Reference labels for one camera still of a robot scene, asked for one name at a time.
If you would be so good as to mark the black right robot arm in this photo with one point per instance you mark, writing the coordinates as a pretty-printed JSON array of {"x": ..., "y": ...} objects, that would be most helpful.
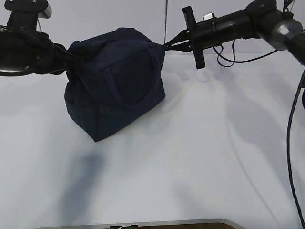
[{"x": 259, "y": 20}]

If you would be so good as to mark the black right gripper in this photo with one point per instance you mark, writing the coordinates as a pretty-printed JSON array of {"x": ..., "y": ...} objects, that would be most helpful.
[{"x": 209, "y": 33}]

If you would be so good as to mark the dark blue lunch bag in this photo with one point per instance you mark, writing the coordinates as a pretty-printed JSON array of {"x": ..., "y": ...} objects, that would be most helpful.
[{"x": 118, "y": 81}]

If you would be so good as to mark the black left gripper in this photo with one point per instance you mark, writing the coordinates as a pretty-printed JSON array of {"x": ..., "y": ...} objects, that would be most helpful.
[{"x": 24, "y": 52}]

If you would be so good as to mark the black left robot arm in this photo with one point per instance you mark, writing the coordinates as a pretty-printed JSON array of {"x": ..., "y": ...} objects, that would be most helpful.
[{"x": 23, "y": 13}]

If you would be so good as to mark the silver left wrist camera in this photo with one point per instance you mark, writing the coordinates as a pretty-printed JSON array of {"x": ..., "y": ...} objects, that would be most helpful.
[{"x": 45, "y": 10}]

